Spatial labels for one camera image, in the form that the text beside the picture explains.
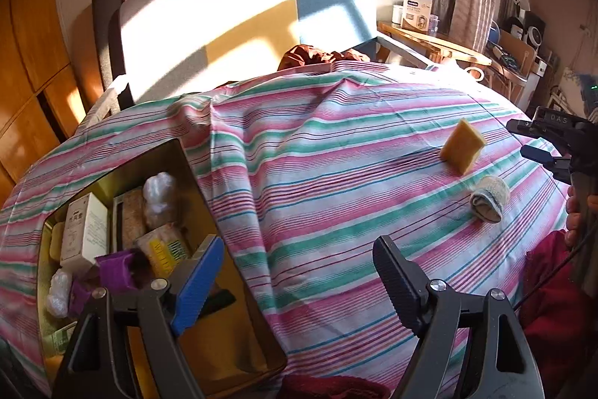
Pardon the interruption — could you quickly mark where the rolled white sock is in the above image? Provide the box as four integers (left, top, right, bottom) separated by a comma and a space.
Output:
469, 176, 510, 224

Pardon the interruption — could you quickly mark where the cream tea carton box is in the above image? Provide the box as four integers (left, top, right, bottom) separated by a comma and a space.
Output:
60, 193, 108, 276

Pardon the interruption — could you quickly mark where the purple foil wrapper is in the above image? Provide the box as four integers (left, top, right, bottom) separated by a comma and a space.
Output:
69, 279, 94, 318

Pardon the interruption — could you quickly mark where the large yellow sponge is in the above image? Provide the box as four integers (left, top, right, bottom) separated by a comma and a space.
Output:
178, 254, 287, 398

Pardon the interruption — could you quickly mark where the cardboard box with clutter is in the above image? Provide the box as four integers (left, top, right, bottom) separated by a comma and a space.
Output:
487, 22, 547, 77

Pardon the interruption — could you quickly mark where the wooden side table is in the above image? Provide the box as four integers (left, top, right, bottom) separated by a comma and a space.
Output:
377, 20, 491, 67

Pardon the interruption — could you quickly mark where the gold tin box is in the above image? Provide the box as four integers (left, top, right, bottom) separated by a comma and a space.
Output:
35, 138, 289, 397

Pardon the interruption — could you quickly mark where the dark red clothes heap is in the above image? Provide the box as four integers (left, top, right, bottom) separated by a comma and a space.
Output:
278, 44, 370, 71

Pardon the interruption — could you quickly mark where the grain snack packet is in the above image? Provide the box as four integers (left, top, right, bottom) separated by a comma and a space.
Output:
111, 186, 147, 252

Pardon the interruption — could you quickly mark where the square yellow sponge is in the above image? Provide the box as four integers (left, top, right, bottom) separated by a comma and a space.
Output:
49, 222, 65, 262

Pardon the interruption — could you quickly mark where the upright yellow sponge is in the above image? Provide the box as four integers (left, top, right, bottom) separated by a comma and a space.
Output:
440, 119, 487, 175

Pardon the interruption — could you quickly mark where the packaged bread snack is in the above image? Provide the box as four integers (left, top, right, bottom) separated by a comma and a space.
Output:
134, 223, 189, 279

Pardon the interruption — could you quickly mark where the white mug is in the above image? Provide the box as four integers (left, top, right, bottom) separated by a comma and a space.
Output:
464, 66, 484, 82

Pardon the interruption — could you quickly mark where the small green white carton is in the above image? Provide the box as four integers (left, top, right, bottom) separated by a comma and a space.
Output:
43, 321, 77, 357

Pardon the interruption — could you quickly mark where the striped bed sheet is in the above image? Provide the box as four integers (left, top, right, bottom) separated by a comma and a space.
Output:
1, 64, 567, 390

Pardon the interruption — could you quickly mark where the white plastic bag ball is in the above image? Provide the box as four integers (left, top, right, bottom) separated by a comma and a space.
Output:
142, 172, 178, 230

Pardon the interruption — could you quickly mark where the white blue product box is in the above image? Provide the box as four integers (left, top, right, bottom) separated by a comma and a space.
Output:
401, 0, 433, 33

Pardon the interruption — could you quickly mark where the person's right hand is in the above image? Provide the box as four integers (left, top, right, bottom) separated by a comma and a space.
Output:
565, 186, 584, 248

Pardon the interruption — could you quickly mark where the clear plastic bag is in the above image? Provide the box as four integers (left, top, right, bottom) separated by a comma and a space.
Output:
46, 268, 72, 319

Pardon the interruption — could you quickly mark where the wooden wardrobe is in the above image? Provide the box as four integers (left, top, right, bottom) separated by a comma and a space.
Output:
1, 0, 85, 200

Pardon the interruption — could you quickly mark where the red blanket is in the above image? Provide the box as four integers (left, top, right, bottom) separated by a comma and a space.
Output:
280, 230, 598, 399

